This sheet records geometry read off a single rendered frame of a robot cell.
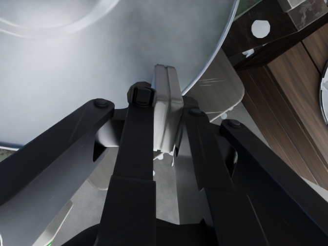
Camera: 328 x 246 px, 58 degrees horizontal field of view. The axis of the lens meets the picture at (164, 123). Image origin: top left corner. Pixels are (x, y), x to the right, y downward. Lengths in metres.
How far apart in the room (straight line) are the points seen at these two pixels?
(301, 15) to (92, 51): 0.30
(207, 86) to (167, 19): 0.06
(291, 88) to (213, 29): 0.52
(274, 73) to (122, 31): 0.53
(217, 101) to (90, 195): 0.89
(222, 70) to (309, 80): 0.54
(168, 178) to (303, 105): 0.52
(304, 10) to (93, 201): 0.87
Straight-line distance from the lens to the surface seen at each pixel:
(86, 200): 1.09
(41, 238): 0.44
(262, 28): 0.39
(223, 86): 0.23
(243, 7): 0.39
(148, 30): 0.22
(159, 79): 0.17
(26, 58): 0.24
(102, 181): 0.23
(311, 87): 0.76
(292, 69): 0.74
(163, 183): 1.06
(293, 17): 0.44
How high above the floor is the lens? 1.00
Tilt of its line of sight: 82 degrees down
